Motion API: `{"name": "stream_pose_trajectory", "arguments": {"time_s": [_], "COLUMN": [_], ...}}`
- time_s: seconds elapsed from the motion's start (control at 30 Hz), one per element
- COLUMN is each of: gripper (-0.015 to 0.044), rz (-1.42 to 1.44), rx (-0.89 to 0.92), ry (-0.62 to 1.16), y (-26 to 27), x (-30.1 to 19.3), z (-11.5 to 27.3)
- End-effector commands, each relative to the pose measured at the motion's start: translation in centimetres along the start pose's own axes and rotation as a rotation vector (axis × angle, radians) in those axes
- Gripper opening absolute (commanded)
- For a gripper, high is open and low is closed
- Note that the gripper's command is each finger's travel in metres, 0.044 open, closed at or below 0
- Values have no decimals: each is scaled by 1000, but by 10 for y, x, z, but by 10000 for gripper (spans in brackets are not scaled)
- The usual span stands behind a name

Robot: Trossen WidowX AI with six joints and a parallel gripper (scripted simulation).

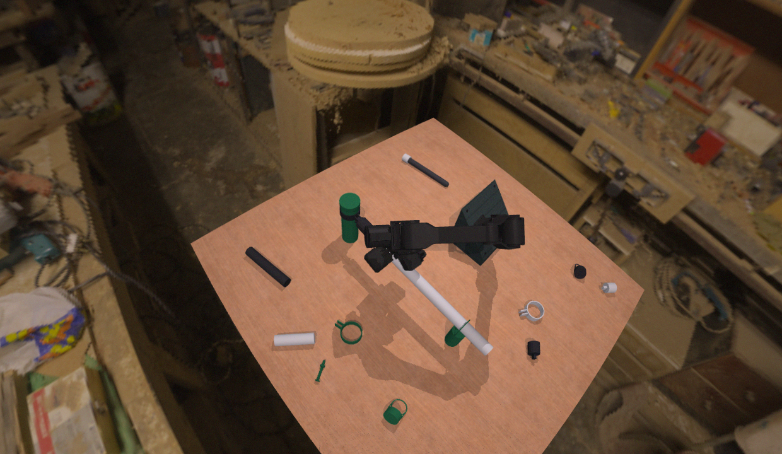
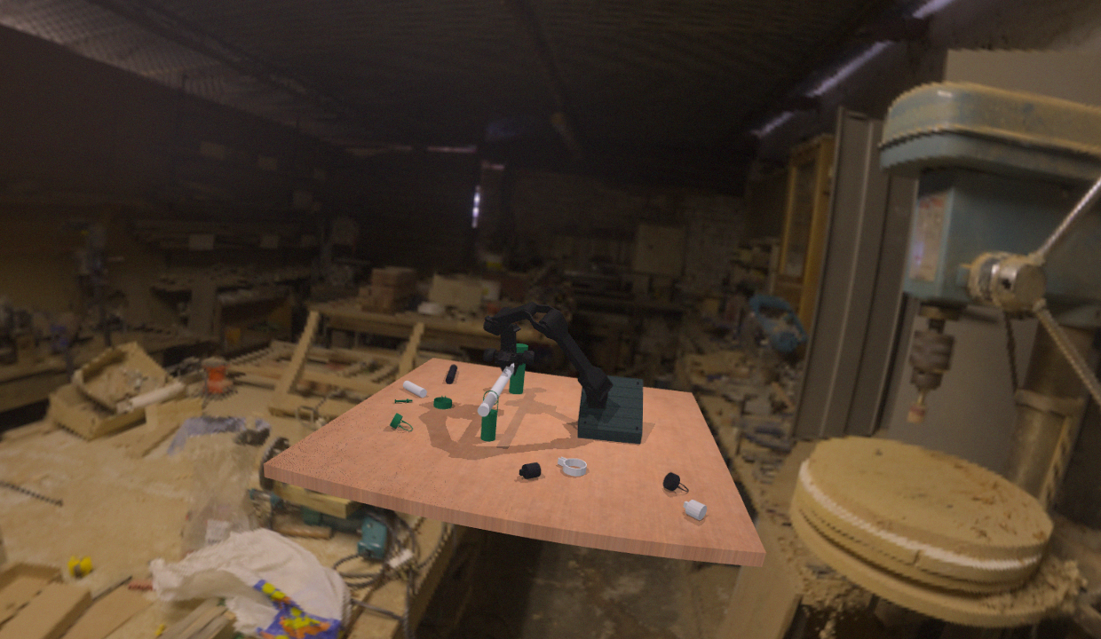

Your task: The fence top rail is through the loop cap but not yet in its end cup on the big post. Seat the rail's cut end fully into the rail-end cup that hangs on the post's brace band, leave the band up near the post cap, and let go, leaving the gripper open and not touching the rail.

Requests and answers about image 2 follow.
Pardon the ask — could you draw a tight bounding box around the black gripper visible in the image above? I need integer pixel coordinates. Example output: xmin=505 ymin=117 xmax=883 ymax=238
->
xmin=483 ymin=339 xmax=535 ymax=376

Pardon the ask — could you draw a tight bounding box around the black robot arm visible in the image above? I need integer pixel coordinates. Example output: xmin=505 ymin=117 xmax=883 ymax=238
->
xmin=483 ymin=302 xmax=613 ymax=409

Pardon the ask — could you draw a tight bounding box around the grey metal band with two ears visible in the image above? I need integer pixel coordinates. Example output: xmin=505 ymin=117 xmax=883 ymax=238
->
xmin=558 ymin=457 xmax=587 ymax=477

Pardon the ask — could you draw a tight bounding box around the white metal pipe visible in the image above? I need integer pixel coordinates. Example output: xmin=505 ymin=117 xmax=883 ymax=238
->
xmin=478 ymin=362 xmax=514 ymax=416

